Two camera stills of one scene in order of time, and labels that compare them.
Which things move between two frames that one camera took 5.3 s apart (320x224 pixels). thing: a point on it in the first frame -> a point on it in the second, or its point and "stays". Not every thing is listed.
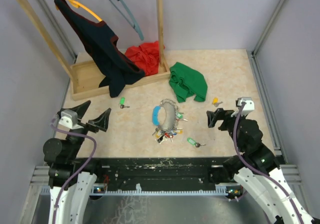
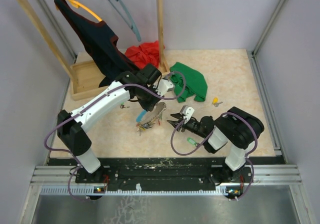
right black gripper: [213, 116] -> [178, 115]
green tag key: [122, 103] stays
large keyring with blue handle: [166, 115] -> [145, 119]
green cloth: [184, 81] stays
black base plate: [151, 172] stays
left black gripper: [101, 122] -> [149, 107]
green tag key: [193, 141] stays
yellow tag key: [215, 102] stays
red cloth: [146, 56] stays
